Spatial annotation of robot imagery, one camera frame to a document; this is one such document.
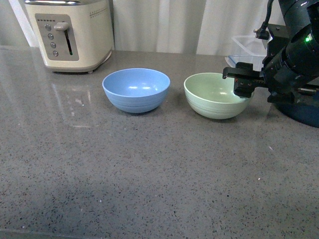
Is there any cream toaster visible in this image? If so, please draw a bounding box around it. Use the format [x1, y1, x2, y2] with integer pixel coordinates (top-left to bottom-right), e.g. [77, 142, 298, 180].
[24, 0, 114, 73]

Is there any clear plastic food container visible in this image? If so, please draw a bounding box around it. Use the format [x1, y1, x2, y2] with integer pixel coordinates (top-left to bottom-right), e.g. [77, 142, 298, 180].
[225, 35, 269, 71]

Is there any light green bowl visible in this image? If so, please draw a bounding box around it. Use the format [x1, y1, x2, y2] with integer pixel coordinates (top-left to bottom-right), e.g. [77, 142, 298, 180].
[183, 73, 251, 120]

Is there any black camera cable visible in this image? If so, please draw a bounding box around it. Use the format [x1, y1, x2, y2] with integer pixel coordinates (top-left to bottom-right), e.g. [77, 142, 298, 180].
[253, 0, 275, 39]

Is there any dark blue saucepan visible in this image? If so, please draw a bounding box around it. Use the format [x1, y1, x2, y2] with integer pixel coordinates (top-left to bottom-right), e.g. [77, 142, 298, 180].
[274, 98, 319, 128]

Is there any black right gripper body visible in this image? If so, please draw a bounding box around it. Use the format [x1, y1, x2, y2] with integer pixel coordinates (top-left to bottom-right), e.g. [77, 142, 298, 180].
[263, 44, 319, 104]

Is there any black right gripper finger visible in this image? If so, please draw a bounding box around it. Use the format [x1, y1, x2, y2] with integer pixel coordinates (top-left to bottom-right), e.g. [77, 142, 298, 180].
[233, 78, 264, 98]
[222, 62, 262, 80]

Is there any light blue bowl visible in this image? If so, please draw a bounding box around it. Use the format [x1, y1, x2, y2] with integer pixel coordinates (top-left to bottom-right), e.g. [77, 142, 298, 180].
[102, 68, 170, 114]

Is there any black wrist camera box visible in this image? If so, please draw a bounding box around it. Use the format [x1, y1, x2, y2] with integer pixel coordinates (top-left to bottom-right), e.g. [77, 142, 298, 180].
[267, 24, 290, 57]

